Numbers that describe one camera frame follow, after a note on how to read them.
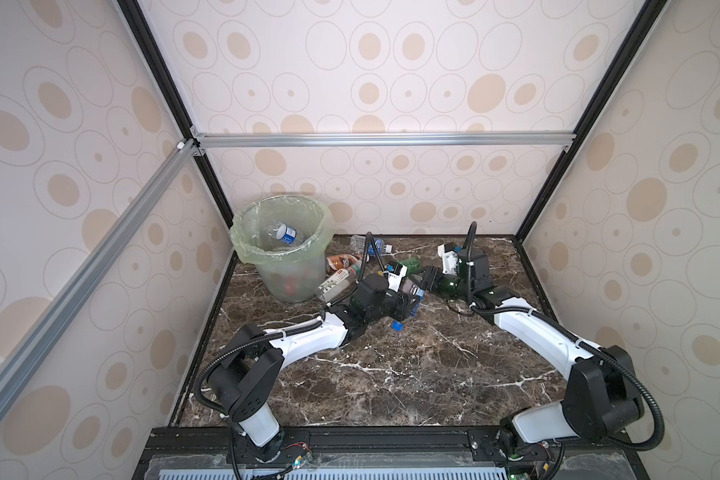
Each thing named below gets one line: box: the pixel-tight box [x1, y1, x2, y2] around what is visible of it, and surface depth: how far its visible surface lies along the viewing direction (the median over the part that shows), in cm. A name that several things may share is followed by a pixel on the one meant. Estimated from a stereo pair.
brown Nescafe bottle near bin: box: [325, 254, 359, 270], surface depth 108 cm
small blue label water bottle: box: [266, 222, 304, 246], surface depth 101 cm
